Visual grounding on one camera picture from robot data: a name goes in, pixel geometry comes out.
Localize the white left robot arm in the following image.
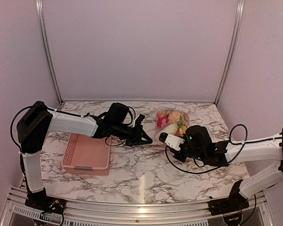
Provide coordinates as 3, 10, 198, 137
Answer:
10, 101, 153, 213

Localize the right aluminium frame post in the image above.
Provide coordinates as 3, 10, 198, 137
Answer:
214, 0, 245, 106

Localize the yellow fake peach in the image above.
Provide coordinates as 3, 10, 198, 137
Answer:
168, 111, 183, 124

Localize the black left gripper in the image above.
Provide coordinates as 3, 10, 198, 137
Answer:
112, 121, 152, 146

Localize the aluminium frame post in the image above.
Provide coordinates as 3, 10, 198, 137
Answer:
214, 0, 245, 106
35, 0, 63, 105

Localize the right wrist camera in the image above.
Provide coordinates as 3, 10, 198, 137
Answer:
158, 132, 185, 151

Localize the aluminium front rail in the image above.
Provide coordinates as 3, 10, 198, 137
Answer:
0, 185, 276, 226

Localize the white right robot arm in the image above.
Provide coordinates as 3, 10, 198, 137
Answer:
159, 125, 283, 216

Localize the red fake apple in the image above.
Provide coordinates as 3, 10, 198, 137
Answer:
157, 116, 169, 129

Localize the clear zip top bag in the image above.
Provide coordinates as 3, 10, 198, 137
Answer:
155, 108, 190, 139

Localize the orange fake tangerine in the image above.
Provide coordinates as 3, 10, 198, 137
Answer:
156, 110, 166, 119

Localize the left aluminium frame post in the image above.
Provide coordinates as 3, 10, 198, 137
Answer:
35, 0, 63, 105

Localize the pale green fake cabbage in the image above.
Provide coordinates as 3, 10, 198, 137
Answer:
158, 124, 178, 135

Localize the pink perforated plastic basket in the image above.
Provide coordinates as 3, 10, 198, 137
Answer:
61, 134, 111, 176

